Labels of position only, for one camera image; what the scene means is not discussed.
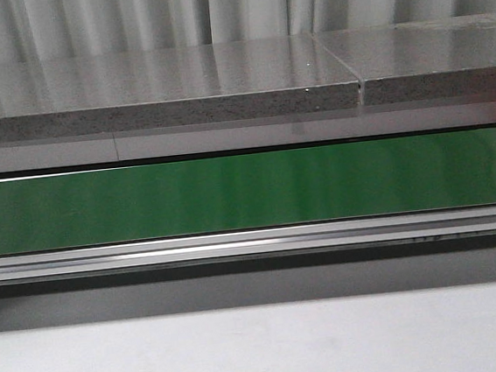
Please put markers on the grey stone countertop slab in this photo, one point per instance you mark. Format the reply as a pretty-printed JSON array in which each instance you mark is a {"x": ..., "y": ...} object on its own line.
[
  {"x": 429, "y": 60},
  {"x": 129, "y": 91}
]

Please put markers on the green conveyor belt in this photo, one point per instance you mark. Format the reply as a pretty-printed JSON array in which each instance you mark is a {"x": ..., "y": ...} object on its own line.
[{"x": 253, "y": 190}]

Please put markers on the grey stone countertop slab right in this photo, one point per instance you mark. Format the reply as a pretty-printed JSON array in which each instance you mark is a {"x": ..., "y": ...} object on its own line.
[{"x": 429, "y": 60}]

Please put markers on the grey stone countertop slab left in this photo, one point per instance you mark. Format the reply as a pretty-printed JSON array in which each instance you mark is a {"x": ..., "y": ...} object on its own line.
[{"x": 129, "y": 91}]

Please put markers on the grey pleated curtain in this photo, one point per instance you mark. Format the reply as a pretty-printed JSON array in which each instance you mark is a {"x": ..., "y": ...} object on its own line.
[{"x": 49, "y": 29}]

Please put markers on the aluminium conveyor side rail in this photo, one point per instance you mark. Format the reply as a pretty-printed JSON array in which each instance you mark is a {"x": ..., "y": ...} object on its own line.
[{"x": 255, "y": 244}]

